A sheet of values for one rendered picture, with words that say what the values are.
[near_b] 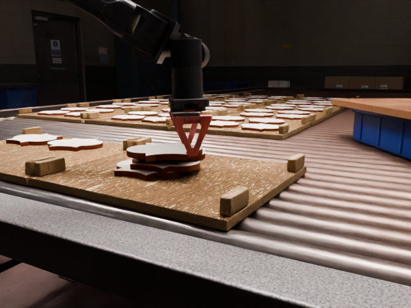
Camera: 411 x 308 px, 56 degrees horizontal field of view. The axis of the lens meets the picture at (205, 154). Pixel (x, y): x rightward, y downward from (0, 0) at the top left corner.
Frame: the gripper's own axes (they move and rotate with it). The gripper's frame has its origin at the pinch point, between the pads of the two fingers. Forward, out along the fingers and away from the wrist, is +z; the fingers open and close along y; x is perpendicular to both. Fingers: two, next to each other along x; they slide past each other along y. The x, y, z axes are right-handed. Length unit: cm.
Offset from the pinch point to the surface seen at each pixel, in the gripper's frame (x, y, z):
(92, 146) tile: 21.2, 25.7, 3.4
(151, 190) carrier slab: 7.7, -10.9, 4.8
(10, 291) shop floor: 83, 126, 95
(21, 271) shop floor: 83, 148, 95
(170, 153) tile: 3.9, -4.5, 0.1
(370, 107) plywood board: -50, 21, -4
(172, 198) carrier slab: 4.7, -15.7, 5.0
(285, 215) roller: -11.5, -20.6, 7.2
